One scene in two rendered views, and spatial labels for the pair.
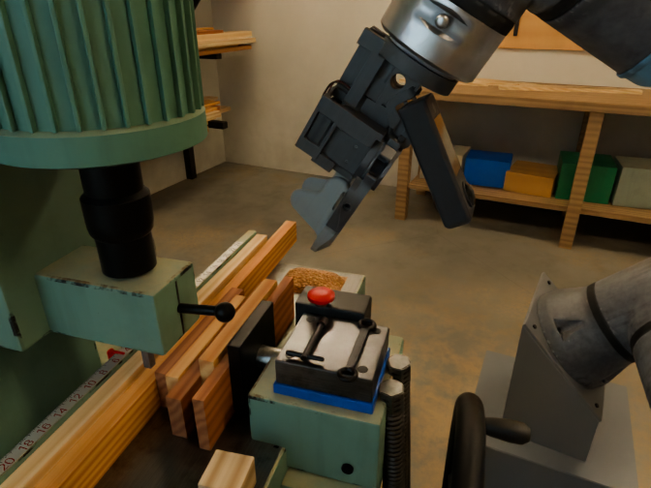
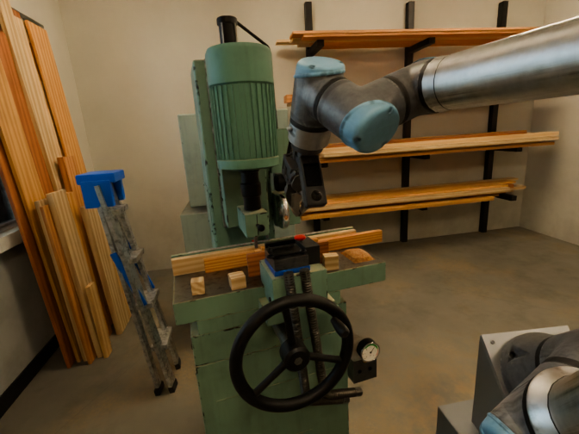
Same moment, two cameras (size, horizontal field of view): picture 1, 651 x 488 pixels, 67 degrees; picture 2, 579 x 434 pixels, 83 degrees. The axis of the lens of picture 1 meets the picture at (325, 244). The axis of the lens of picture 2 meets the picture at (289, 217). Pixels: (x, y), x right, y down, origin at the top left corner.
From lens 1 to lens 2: 0.66 m
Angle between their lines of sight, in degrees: 53
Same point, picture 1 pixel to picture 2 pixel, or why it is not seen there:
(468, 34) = (295, 133)
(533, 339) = (485, 349)
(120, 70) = (232, 145)
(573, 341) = (514, 364)
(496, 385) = not seen: hidden behind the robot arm
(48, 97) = (220, 151)
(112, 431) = (232, 257)
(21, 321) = (229, 218)
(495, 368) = not seen: hidden behind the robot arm
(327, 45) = not seen: outside the picture
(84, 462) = (219, 259)
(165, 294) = (250, 217)
